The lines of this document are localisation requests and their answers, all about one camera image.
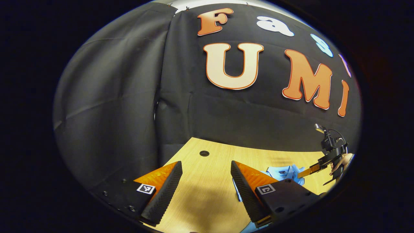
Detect light blue T-shirt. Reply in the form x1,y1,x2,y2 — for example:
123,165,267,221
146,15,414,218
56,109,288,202
232,164,306,233

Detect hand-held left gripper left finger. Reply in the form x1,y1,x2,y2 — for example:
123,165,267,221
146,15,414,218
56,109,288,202
91,161,183,227

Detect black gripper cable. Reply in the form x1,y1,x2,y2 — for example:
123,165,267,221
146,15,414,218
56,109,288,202
327,128,348,155

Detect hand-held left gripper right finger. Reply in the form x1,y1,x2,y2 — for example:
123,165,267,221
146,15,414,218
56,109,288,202
230,160,327,228

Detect black backdrop cloth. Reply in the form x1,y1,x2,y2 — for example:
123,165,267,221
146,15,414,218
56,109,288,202
53,2,362,194

